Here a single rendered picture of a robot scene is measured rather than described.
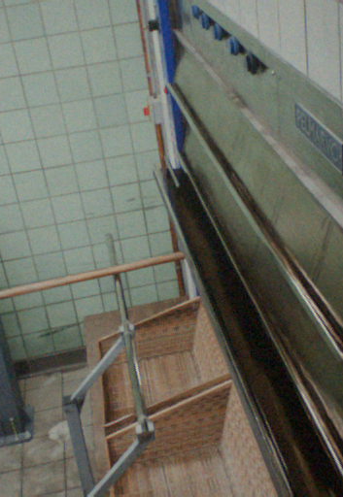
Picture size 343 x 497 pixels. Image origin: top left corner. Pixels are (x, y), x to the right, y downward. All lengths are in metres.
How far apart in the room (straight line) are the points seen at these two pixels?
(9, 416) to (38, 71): 1.65
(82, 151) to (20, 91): 0.40
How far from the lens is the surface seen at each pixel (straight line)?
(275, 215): 1.61
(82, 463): 2.67
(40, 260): 4.06
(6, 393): 3.84
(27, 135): 3.81
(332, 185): 1.29
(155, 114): 3.45
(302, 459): 1.53
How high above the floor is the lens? 2.45
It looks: 27 degrees down
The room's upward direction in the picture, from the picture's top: 9 degrees counter-clockwise
